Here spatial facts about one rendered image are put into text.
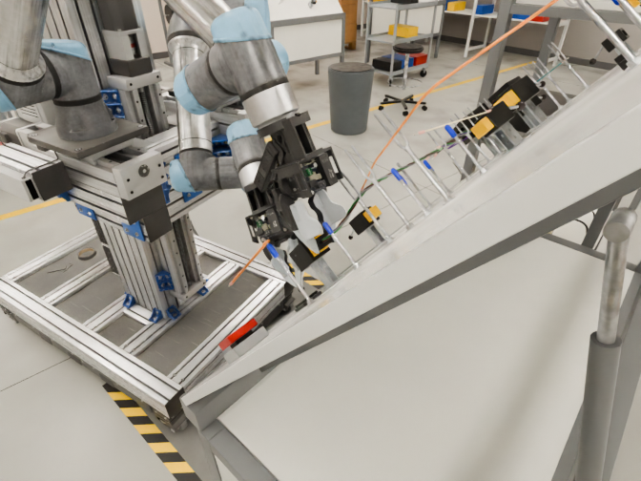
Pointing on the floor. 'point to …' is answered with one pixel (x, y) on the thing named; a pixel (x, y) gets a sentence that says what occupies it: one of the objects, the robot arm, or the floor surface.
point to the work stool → (405, 74)
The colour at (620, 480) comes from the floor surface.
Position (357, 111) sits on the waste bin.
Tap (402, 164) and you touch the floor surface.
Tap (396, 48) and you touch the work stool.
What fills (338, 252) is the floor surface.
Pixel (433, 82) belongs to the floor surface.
